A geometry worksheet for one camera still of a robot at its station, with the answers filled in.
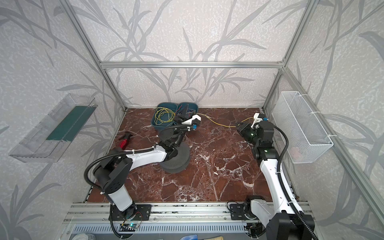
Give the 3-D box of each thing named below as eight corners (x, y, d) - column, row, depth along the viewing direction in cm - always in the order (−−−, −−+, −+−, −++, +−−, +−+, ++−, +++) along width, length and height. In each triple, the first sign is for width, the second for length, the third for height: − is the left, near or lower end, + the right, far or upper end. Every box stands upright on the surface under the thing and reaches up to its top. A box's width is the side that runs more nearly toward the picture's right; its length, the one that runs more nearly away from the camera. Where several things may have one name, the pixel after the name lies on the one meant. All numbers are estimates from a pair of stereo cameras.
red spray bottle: (120, 149, 99) (118, 146, 96) (126, 134, 107) (124, 132, 104) (125, 149, 99) (123, 146, 96) (130, 134, 107) (128, 132, 104)
